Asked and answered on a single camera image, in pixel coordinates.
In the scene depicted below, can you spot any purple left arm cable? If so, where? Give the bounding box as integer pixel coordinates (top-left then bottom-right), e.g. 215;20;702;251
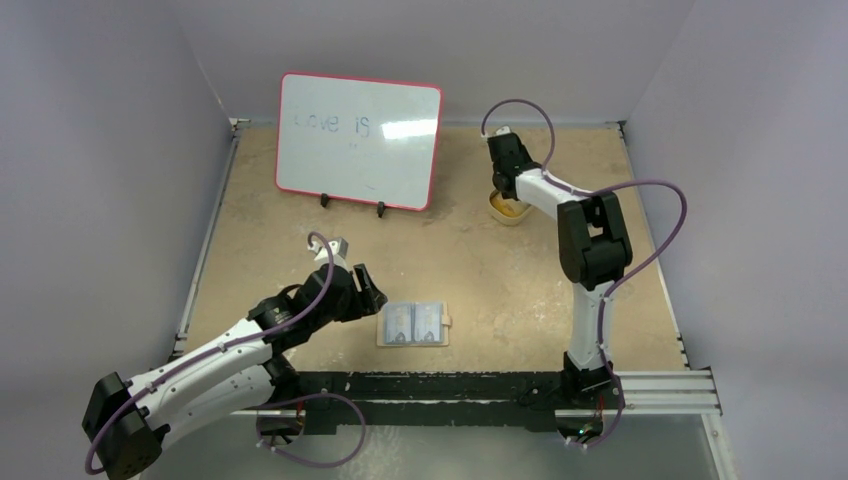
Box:
84;231;338;477

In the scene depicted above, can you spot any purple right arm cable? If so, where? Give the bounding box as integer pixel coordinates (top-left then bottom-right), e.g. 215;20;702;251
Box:
480;99;689;372

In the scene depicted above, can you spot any silver VIP credit card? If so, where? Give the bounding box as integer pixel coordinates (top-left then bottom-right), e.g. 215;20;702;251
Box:
413;302;444;344

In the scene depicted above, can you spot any beige oval card tray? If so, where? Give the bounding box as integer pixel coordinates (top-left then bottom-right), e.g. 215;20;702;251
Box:
488;190;532;226

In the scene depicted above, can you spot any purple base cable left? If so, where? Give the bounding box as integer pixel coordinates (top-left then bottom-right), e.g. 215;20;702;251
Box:
254;388;370;469

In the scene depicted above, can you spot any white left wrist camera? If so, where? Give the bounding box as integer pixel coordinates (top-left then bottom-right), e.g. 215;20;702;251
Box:
308;237;349;270

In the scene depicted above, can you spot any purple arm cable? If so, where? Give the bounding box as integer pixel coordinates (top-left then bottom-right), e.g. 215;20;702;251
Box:
84;231;338;477
480;99;689;372

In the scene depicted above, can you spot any aluminium extrusion frame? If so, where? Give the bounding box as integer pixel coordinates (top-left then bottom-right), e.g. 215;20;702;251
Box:
619;369;722;416

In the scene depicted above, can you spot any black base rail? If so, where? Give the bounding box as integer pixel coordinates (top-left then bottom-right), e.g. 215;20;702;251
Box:
235;349;627;439

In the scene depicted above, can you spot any pink framed whiteboard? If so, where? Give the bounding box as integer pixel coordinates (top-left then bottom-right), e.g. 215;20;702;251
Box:
274;72;443;211

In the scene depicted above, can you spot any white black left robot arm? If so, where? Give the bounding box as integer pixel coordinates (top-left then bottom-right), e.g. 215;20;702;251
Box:
82;263;388;479

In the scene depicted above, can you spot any beige card holder wallet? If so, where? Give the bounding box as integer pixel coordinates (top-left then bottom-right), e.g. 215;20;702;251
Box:
376;302;452;348

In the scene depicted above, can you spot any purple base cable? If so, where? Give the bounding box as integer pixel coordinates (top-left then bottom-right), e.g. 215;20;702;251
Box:
563;385;631;452
254;388;370;469

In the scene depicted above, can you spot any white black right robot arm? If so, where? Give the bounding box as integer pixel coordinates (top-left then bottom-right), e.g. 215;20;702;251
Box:
487;127;633;407

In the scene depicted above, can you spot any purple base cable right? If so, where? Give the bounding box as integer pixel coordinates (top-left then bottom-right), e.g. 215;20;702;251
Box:
563;385;631;452

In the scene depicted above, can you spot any light patterned credit card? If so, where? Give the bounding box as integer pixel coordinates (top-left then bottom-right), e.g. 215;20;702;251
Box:
383;303;413;345

